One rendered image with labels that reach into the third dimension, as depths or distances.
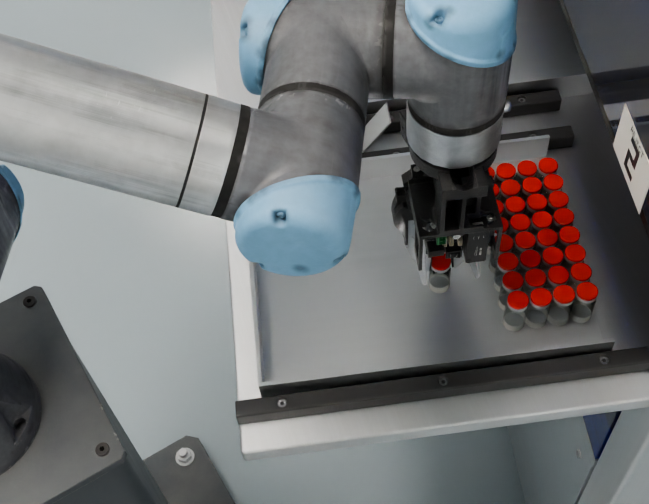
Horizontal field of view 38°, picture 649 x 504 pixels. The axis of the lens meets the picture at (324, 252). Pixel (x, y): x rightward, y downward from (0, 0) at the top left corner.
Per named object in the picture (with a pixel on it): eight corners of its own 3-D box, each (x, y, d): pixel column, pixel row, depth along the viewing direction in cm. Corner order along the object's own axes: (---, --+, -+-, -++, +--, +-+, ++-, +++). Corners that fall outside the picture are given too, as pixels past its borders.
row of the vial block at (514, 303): (489, 189, 104) (493, 163, 100) (526, 330, 94) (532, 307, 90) (470, 192, 104) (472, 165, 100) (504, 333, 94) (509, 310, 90)
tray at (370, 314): (545, 154, 106) (549, 134, 103) (608, 358, 91) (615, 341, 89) (246, 192, 106) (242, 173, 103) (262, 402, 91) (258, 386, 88)
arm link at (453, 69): (399, -54, 65) (523, -52, 64) (399, 61, 74) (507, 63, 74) (392, 25, 61) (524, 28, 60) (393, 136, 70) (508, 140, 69)
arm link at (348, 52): (222, 78, 62) (388, 82, 61) (247, -35, 68) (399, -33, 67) (239, 154, 68) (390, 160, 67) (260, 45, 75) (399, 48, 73)
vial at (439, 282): (447, 274, 98) (449, 251, 94) (451, 292, 97) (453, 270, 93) (426, 277, 98) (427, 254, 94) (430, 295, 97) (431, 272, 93)
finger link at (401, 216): (390, 246, 89) (398, 189, 82) (387, 233, 90) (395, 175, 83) (438, 242, 90) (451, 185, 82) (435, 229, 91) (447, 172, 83)
